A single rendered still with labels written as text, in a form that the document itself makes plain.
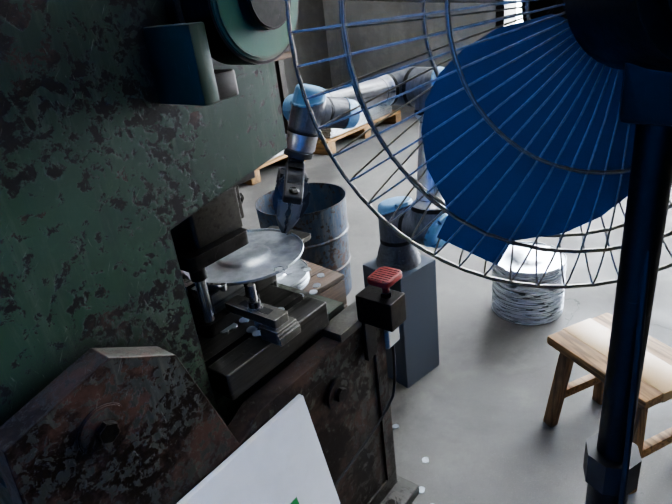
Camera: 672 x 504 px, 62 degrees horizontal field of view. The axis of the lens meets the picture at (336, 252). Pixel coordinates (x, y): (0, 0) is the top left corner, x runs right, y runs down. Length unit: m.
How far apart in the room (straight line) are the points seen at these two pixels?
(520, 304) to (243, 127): 1.62
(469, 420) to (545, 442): 0.24
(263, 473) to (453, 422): 0.94
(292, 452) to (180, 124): 0.67
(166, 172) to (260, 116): 0.22
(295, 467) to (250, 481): 0.12
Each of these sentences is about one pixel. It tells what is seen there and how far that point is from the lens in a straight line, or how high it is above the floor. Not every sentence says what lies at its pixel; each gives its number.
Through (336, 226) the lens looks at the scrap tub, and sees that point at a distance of 2.46.
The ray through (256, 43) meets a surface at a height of 1.27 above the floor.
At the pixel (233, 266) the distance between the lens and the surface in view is 1.29.
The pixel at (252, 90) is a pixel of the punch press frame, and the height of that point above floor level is 1.18.
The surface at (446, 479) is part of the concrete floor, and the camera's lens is 1.79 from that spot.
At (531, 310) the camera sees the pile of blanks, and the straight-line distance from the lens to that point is 2.39.
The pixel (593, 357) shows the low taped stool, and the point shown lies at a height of 0.33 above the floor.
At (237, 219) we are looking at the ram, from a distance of 1.21.
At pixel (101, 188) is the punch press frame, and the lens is 0.88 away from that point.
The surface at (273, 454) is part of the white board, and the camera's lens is 1.16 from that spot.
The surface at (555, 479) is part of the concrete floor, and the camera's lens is 1.83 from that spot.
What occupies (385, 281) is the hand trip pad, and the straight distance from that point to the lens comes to 1.18.
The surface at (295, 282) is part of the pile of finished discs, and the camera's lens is 2.02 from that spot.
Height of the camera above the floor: 1.34
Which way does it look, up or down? 25 degrees down
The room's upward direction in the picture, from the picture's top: 7 degrees counter-clockwise
